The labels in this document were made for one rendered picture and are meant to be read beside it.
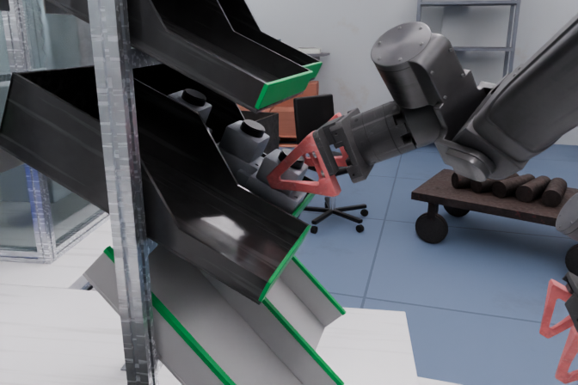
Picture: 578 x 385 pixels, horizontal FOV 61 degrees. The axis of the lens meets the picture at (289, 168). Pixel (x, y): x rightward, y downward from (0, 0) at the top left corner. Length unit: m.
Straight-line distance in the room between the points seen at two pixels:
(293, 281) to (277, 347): 0.15
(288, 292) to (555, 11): 6.55
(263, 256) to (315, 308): 0.28
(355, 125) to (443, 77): 0.11
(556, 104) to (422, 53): 0.12
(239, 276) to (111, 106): 0.17
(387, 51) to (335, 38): 6.60
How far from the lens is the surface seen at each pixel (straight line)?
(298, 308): 0.73
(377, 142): 0.51
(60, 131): 0.47
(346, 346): 0.95
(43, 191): 1.30
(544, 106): 0.39
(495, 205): 3.35
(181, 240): 0.43
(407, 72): 0.46
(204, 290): 0.59
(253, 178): 0.57
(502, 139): 0.43
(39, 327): 1.10
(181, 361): 0.50
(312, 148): 0.48
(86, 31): 1.48
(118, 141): 0.40
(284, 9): 7.24
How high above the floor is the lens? 1.41
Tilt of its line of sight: 16 degrees down
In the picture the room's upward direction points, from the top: straight up
